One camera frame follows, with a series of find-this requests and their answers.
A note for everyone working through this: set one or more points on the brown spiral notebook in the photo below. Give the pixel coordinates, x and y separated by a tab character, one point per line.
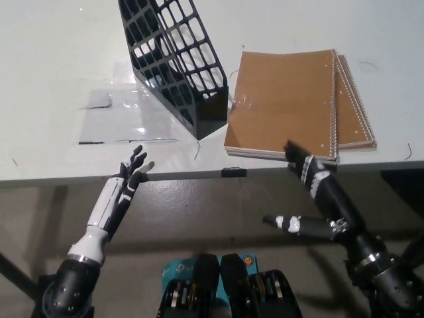
354	109
281	99

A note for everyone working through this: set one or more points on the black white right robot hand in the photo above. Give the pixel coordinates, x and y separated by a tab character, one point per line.
334	198

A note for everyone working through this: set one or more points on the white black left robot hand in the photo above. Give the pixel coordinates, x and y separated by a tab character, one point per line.
109	208

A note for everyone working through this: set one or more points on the black slanted table leg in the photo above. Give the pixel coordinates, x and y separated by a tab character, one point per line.
16	275
414	248

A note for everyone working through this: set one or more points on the teal cardboard box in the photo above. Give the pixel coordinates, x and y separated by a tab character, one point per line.
177	268

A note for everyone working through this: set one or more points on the clear plastic sheet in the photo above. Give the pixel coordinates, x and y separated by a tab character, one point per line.
145	112

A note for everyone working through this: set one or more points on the grey tape patch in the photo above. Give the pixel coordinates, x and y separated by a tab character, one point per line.
97	98

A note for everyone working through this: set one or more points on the black plastic lattice book holder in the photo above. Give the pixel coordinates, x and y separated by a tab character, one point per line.
212	116

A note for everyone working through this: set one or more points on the black table edge clip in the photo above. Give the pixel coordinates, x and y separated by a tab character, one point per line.
234	172

